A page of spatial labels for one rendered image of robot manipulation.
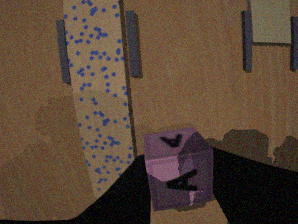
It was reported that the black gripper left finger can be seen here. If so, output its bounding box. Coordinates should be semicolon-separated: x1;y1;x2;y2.
0;155;152;224

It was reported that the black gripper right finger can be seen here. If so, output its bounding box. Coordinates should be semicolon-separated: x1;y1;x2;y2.
212;147;298;224

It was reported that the tan strip with blue dots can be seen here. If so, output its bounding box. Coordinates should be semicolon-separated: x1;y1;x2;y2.
63;0;134;198

